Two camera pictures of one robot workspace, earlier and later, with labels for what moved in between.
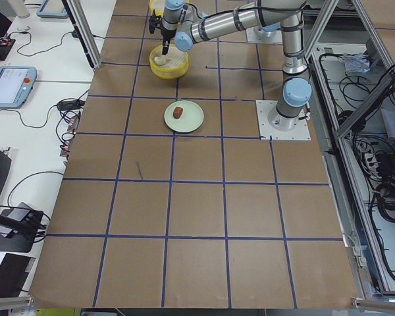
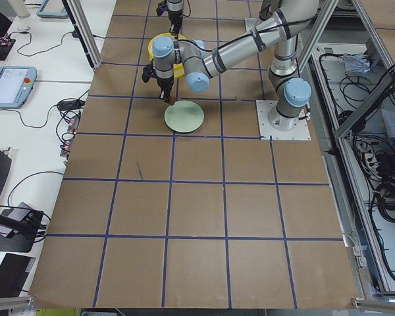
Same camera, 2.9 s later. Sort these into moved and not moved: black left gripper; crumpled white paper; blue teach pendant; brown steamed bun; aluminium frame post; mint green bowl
Moved: black left gripper; brown steamed bun
Not moved: blue teach pendant; mint green bowl; crumpled white paper; aluminium frame post
